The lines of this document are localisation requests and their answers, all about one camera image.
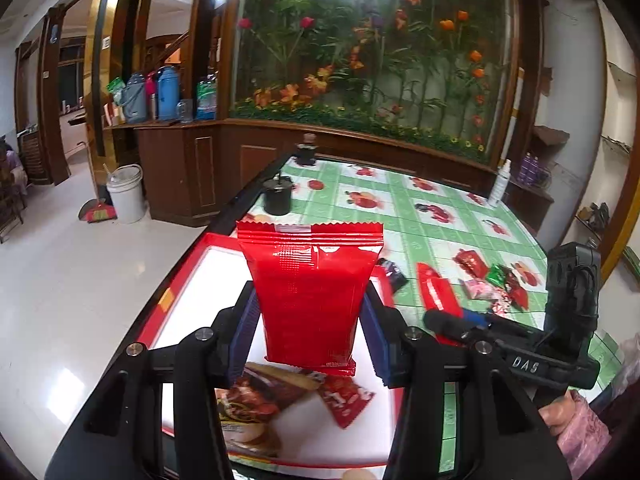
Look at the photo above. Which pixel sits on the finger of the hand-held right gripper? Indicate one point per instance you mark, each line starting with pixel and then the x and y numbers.
pixel 445 324
pixel 477 316

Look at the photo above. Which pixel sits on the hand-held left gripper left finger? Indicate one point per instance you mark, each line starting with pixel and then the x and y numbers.
pixel 244 332

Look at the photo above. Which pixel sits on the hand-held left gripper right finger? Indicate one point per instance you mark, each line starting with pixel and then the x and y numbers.
pixel 376 342

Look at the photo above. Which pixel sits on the dark red snack packet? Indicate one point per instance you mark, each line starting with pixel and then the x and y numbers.
pixel 517 287

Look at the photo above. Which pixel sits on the small red snack packet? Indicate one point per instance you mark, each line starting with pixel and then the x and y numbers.
pixel 345 397

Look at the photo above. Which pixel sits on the red-rimmed white tray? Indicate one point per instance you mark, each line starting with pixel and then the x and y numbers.
pixel 220 270

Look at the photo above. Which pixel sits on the large brown snack packet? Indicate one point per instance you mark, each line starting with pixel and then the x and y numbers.
pixel 250 405

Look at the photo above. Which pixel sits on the large red snack packet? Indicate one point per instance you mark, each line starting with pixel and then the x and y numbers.
pixel 310 300

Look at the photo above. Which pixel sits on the person's right forearm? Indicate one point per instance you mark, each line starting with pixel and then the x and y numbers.
pixel 585 435

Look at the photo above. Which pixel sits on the person's right hand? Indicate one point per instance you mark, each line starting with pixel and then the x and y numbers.
pixel 552 412

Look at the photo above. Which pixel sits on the red white candy wrapper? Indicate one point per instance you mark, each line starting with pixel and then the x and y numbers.
pixel 500 305

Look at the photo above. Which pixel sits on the long red snack packet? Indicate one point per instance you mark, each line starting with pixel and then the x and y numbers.
pixel 435 287

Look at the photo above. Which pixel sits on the red foil snack packet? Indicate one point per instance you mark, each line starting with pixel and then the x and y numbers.
pixel 470 259

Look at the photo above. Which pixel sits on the small black snack packet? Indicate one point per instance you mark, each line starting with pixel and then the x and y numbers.
pixel 392 274

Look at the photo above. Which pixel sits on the green checked fruit tablecloth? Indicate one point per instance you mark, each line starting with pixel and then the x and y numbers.
pixel 400 210

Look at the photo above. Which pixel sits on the white spray bottle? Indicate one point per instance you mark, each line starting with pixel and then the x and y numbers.
pixel 499 187

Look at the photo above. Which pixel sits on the purple bottle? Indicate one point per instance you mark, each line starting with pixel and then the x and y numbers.
pixel 534 170
pixel 523 169

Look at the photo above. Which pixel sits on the black pot with lid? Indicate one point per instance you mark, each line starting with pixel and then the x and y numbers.
pixel 277 196

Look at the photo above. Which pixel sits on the brown wooden cabinet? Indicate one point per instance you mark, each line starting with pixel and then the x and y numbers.
pixel 175 170

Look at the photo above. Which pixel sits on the white plastic bucket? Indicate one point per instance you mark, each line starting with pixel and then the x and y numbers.
pixel 125 195

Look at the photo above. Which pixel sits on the red broom with dustpan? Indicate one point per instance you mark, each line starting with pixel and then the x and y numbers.
pixel 98 212

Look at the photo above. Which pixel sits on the black jar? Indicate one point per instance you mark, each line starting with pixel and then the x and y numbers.
pixel 305 152

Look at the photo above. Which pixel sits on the glass mug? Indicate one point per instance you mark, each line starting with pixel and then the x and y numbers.
pixel 185 111

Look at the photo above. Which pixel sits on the green label water bottle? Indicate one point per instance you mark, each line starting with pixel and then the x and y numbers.
pixel 206 100

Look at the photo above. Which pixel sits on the blue thermos flask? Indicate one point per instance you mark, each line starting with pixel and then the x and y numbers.
pixel 168 95

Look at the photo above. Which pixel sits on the red thermos flask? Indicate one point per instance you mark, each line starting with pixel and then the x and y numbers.
pixel 151 97

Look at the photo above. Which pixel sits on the grey-blue thermos flask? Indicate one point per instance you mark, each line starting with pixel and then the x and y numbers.
pixel 135 100

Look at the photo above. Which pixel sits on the wooden chair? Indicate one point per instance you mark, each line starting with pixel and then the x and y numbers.
pixel 10 210

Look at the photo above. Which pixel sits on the green plastic bag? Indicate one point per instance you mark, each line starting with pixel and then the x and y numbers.
pixel 116 90

